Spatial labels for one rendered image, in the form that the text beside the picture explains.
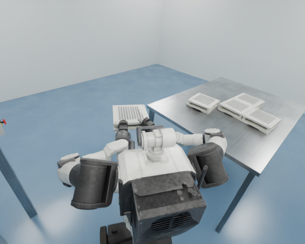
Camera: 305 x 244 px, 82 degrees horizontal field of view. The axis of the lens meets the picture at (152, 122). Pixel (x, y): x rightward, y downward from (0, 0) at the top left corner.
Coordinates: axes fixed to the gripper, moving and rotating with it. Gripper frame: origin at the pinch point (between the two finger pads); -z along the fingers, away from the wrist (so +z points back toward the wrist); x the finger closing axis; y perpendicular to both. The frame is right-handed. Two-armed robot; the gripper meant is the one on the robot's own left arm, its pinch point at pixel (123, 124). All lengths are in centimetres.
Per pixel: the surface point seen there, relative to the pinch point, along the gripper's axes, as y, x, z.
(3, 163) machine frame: -85, 36, 0
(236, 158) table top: 78, 17, 15
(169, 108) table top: 42, 19, -52
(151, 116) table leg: 26, 32, -55
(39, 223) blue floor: -77, 108, 9
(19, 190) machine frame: -85, 68, 1
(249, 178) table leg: 86, 27, 25
